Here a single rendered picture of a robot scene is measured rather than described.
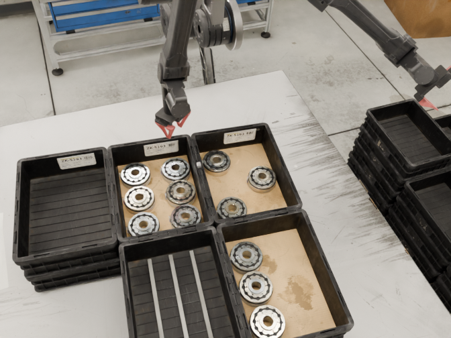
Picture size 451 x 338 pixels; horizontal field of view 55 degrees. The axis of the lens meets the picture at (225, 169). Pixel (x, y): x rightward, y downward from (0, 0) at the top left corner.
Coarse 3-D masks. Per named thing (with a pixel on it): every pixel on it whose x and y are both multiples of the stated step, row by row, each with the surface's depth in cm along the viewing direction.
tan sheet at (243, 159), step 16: (256, 144) 172; (240, 160) 167; (256, 160) 167; (208, 176) 161; (224, 176) 162; (240, 176) 162; (224, 192) 157; (240, 192) 157; (256, 192) 158; (272, 192) 158; (256, 208) 154; (272, 208) 154
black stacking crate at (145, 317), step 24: (168, 240) 134; (192, 240) 138; (144, 264) 138; (168, 264) 139; (216, 264) 138; (144, 288) 133; (168, 288) 134; (192, 288) 134; (216, 288) 134; (144, 312) 129; (168, 312) 129; (192, 312) 129; (216, 312) 130; (144, 336) 124; (168, 336) 125; (192, 336) 125; (216, 336) 125
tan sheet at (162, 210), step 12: (180, 156) 167; (120, 168) 161; (156, 168) 162; (120, 180) 158; (156, 180) 159; (192, 180) 160; (156, 192) 155; (156, 204) 152; (168, 204) 153; (192, 204) 153; (132, 216) 149; (156, 216) 149; (168, 228) 147
